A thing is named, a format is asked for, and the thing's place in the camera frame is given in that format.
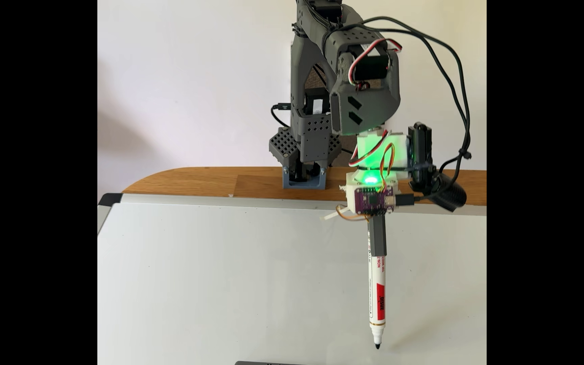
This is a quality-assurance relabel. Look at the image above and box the thin jumper wire bundle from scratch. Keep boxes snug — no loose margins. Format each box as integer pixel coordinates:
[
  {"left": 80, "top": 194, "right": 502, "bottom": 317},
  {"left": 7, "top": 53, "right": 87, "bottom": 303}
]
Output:
[{"left": 377, "top": 142, "right": 397, "bottom": 192}]

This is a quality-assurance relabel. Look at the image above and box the blue grey base clamp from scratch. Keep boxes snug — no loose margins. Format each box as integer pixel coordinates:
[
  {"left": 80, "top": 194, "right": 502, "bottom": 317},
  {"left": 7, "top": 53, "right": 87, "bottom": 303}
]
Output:
[{"left": 282, "top": 165, "right": 327, "bottom": 190}]

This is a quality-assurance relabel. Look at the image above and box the thin orange wire loop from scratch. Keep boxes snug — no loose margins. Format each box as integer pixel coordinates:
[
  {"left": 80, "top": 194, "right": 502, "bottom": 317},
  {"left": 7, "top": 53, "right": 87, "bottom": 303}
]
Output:
[{"left": 335, "top": 205, "right": 371, "bottom": 222}]

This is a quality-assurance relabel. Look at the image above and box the purple circuit board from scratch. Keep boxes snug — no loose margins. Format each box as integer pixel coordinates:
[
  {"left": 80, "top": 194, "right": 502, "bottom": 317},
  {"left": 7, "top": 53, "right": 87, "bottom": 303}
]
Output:
[{"left": 354, "top": 186, "right": 395, "bottom": 216}]

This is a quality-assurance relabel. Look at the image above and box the black webcam cable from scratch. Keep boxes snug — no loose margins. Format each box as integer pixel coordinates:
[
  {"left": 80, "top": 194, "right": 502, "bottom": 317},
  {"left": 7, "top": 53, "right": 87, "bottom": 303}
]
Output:
[{"left": 322, "top": 15, "right": 471, "bottom": 203}]

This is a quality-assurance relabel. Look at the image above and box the red white black servo wire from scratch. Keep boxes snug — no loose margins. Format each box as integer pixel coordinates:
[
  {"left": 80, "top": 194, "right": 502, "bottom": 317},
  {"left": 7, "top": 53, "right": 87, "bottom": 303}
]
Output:
[{"left": 348, "top": 38, "right": 403, "bottom": 84}]

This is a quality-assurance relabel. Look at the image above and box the whiteboard with silver frame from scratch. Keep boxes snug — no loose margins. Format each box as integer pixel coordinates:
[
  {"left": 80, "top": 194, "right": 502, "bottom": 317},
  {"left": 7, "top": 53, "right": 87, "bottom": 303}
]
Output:
[{"left": 97, "top": 193, "right": 487, "bottom": 365}]

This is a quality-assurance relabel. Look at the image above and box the short black plug cable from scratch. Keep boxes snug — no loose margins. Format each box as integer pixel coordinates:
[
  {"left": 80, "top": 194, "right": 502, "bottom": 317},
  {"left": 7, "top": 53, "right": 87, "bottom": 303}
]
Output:
[{"left": 271, "top": 103, "right": 293, "bottom": 128}]

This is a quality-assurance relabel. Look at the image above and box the white whiteboard marker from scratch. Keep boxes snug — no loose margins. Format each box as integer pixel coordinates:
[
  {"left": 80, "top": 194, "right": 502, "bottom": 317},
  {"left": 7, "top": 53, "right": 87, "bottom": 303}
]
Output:
[{"left": 368, "top": 253, "right": 387, "bottom": 350}]

